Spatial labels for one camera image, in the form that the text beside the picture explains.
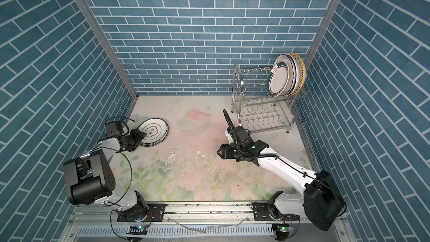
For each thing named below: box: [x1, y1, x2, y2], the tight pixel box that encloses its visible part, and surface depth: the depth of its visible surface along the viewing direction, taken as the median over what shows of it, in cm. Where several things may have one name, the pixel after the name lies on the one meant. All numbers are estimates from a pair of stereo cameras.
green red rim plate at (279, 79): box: [267, 61, 292, 99], surface depth 84 cm
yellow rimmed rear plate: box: [287, 53, 306, 97], surface depth 75 cm
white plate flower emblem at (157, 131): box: [137, 117, 170, 147], surface depth 101 cm
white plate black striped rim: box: [274, 53, 299, 97], surface depth 75 cm
